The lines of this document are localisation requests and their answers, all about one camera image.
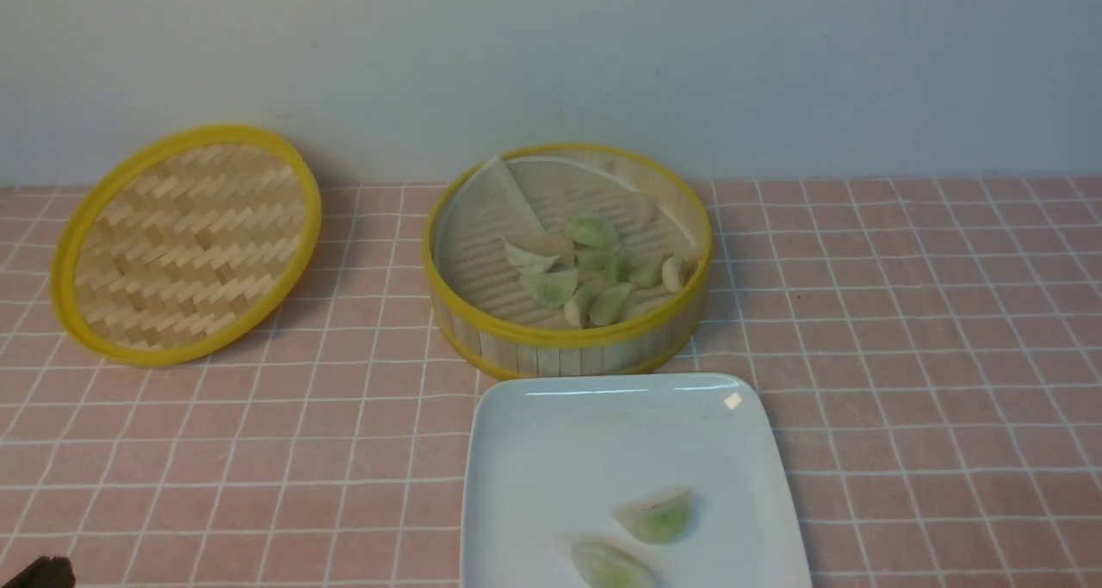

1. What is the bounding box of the white square plate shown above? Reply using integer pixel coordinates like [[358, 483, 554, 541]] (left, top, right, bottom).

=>
[[460, 373, 812, 587]]

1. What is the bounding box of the green dumpling on plate right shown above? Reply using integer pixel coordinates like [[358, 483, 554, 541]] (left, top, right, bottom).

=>
[[611, 486, 696, 545]]

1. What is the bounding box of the yellow rimmed bamboo steamer lid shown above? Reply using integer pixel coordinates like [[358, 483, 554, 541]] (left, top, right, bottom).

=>
[[50, 126, 323, 368]]

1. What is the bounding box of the pale white dumpling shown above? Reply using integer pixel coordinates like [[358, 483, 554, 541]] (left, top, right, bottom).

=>
[[500, 232, 575, 275]]

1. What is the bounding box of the green dumpling in steamer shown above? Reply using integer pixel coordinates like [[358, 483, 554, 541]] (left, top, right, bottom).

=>
[[588, 282, 636, 326], [564, 214, 622, 250], [604, 251, 666, 288], [519, 268, 579, 311]]

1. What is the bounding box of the pink grid tablecloth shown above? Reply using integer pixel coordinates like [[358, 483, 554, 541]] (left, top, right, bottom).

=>
[[1, 177, 1101, 587]]

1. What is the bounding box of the yellow rimmed bamboo steamer basket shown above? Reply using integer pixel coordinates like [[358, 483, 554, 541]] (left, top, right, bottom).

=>
[[424, 144, 713, 381]]

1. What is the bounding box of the white steamer liner sheet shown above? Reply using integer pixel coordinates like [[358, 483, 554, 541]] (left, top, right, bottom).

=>
[[432, 150, 709, 330]]

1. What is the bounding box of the green dumpling on plate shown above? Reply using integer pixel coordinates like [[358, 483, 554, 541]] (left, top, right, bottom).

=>
[[570, 540, 659, 587], [611, 486, 696, 545]]

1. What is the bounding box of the green dumpling on plate bottom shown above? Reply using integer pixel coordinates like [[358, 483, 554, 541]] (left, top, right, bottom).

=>
[[570, 540, 659, 587]]

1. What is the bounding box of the green dumpling in steamer front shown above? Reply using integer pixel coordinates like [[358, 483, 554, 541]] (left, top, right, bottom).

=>
[[588, 282, 636, 326]]

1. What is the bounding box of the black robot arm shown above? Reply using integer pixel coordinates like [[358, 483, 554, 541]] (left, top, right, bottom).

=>
[[3, 556, 77, 588]]

